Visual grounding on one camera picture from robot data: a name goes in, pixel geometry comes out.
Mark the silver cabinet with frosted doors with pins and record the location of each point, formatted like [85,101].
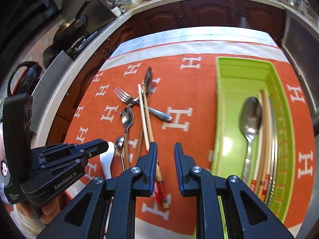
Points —
[302,44]

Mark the steel splash guard panel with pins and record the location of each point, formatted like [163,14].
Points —
[99,2]
[52,89]

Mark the small metal spoon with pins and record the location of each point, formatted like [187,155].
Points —
[120,143]

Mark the dark brown chopstick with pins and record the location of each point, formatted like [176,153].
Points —
[139,143]

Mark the black range hood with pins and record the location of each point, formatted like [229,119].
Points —
[17,17]

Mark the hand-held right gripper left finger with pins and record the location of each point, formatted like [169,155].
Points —
[153,169]

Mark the person's left hand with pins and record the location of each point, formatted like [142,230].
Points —
[49,210]

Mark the brown kitchen cabinet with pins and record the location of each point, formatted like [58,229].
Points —
[199,15]

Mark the light blue checked table cover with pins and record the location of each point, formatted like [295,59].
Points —
[199,38]

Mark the black pot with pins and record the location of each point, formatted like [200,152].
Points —
[50,56]

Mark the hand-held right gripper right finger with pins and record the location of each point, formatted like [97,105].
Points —
[178,169]

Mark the metal fork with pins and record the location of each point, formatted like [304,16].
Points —
[123,94]

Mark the black gas stove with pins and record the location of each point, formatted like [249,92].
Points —
[87,41]

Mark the white ceramic spoon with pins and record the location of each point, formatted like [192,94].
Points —
[107,161]

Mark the orange patterned blanket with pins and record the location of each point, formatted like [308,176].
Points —
[199,92]

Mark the green plastic utensil tray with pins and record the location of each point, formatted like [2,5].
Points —
[234,79]

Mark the white cup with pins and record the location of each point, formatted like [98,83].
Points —
[116,10]

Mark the large metal spoon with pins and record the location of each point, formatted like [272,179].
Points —
[149,77]
[251,115]

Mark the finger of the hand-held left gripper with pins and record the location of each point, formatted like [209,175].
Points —
[96,142]
[97,149]

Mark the person's left forearm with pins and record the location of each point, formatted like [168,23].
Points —
[25,219]

